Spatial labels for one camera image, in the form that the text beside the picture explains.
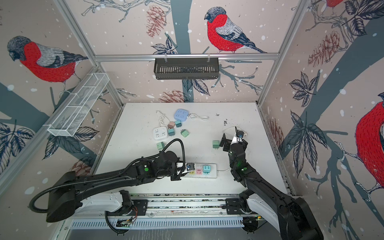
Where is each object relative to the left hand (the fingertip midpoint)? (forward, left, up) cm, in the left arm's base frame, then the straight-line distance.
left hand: (188, 167), depth 74 cm
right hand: (+16, -24, +3) cm, 29 cm away
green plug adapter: (+21, -18, -14) cm, 31 cm away
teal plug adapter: (+2, -10, -6) cm, 11 cm away
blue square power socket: (+45, +7, -10) cm, 46 cm away
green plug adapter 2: (+19, +19, -12) cm, 29 cm away
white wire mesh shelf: (+29, +59, +17) cm, 68 cm away
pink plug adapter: (+36, +14, -12) cm, 41 cm away
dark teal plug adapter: (+36, +9, -12) cm, 39 cm away
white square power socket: (+28, +21, -11) cm, 37 cm away
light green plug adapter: (+28, +4, -11) cm, 31 cm away
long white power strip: (+1, -5, -10) cm, 12 cm away
